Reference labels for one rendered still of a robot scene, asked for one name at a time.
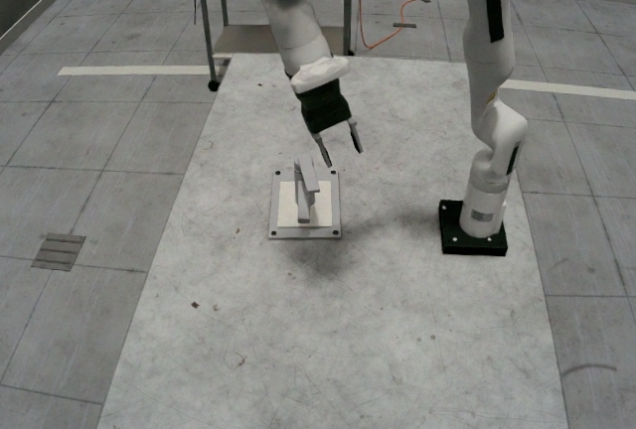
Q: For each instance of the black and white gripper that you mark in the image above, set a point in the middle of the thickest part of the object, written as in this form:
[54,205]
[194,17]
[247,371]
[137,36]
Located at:
[310,68]

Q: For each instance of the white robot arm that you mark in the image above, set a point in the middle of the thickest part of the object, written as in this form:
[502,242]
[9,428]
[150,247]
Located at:
[490,59]

